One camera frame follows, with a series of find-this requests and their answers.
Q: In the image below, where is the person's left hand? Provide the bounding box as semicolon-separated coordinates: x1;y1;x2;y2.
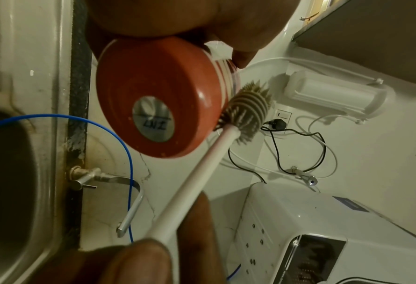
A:
85;0;302;68

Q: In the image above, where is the person's right hand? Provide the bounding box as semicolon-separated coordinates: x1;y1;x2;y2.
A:
29;192;227;284

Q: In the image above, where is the pink steel tumbler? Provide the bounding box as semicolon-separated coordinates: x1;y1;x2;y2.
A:
95;36;242;159

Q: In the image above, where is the white bottle brush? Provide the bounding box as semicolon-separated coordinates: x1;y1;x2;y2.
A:
148;80;275;248

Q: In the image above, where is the thin blue tube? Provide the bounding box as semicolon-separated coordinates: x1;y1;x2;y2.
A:
0;114;242;281

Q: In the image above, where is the metal faucet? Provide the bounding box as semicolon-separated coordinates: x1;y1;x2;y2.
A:
68;166;145;238

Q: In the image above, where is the black power plug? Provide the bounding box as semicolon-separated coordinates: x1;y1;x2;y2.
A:
262;119;287;131

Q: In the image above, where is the stainless steel sink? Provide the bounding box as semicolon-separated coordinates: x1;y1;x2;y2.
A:
0;0;74;284

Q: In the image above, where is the large white box appliance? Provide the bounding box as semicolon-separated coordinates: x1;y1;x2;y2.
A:
225;180;416;284

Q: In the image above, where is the white socket with switch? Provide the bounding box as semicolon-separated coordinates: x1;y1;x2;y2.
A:
269;105;294;138

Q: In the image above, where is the black hanging cable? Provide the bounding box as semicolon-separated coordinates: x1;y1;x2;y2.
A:
228;122;326;184

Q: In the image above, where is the dark brown wall cabinet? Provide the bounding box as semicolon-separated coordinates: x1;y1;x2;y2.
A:
292;0;416;89

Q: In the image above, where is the metal wall clip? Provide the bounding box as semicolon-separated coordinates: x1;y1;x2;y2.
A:
290;166;319;186

